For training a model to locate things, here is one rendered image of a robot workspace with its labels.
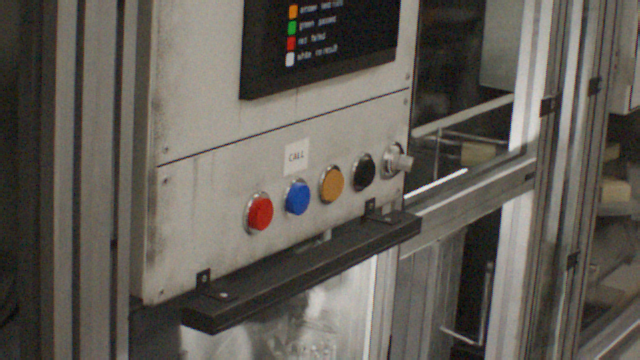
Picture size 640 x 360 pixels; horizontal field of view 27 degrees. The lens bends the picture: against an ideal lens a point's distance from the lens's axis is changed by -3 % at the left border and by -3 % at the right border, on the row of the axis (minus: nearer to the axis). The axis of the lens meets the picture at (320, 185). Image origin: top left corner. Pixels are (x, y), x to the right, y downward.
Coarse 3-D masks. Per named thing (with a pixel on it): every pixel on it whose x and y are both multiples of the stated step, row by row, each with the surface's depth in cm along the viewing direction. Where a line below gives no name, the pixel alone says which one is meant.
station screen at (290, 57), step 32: (288, 0) 115; (320, 0) 119; (352, 0) 124; (384, 0) 129; (288, 32) 116; (320, 32) 120; (352, 32) 125; (384, 32) 130; (288, 64) 117; (320, 64) 121
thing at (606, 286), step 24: (624, 120) 213; (624, 144) 216; (624, 168) 218; (600, 192) 210; (624, 192) 221; (600, 216) 213; (624, 216) 224; (600, 240) 215; (624, 240) 227; (600, 264) 218; (624, 264) 230; (600, 288) 221; (624, 288) 233; (600, 312) 224; (624, 312) 236; (600, 336) 227
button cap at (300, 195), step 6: (294, 186) 126; (300, 186) 125; (306, 186) 126; (294, 192) 125; (300, 192) 126; (306, 192) 127; (294, 198) 125; (300, 198) 126; (306, 198) 127; (288, 204) 125; (294, 204) 125; (300, 204) 126; (306, 204) 127; (294, 210) 125; (300, 210) 126
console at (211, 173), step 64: (192, 0) 107; (256, 0) 113; (192, 64) 109; (256, 64) 115; (384, 64) 135; (192, 128) 111; (256, 128) 119; (320, 128) 128; (384, 128) 139; (192, 192) 113; (256, 192) 121; (320, 192) 130; (384, 192) 142; (192, 256) 115; (256, 256) 123
